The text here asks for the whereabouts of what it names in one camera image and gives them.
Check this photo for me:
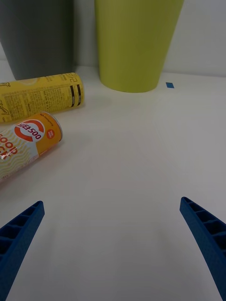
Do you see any grey plastic waste bin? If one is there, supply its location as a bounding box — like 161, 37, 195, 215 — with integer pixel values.
0, 0, 78, 81

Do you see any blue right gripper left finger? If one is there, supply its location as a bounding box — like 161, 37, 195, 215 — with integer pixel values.
0, 200, 45, 301

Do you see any yellow-green plastic waste bin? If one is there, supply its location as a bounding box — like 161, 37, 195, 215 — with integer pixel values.
94, 0, 185, 94

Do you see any orange drink can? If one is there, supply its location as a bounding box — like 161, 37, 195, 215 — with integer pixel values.
0, 111, 64, 184

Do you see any yellow plastic bottle black cap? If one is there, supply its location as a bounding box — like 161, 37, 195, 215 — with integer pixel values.
0, 72, 85, 123

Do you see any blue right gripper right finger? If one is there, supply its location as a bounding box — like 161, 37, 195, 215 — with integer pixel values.
179, 196, 226, 301

